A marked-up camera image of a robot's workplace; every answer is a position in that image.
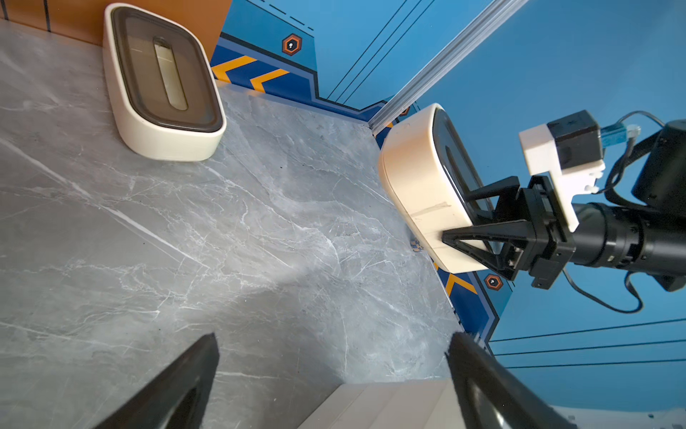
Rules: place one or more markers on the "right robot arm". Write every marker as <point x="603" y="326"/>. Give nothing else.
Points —
<point x="597" y="197"/>

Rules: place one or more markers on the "grey lid tissue box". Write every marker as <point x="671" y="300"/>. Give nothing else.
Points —
<point x="411" y="404"/>

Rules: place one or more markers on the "cream tissue box angled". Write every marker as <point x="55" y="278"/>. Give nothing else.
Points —
<point x="426" y="172"/>

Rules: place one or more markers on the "cream tissue box rear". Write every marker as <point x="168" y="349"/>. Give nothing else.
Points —
<point x="165" y="102"/>

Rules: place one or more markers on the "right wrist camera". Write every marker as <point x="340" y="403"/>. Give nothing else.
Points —
<point x="571" y="151"/>

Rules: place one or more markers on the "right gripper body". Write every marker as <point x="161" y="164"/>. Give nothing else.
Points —
<point x="542" y="244"/>

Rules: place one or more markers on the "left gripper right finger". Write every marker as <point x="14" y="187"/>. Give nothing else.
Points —
<point x="489" y="396"/>

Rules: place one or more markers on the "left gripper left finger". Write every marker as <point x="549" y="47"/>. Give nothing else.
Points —
<point x="178" y="396"/>

